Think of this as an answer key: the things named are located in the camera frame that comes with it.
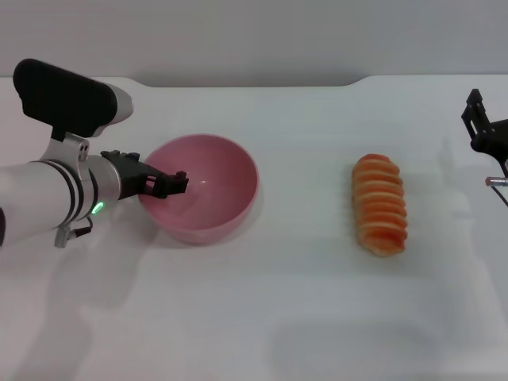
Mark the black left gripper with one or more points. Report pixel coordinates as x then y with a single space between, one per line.
127 174

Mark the pink plastic bowl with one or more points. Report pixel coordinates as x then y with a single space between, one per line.
214 206

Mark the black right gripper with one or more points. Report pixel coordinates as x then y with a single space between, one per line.
496 139

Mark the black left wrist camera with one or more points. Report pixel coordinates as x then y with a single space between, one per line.
67 99

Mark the orange ridged bread loaf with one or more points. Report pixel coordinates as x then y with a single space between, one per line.
379 206

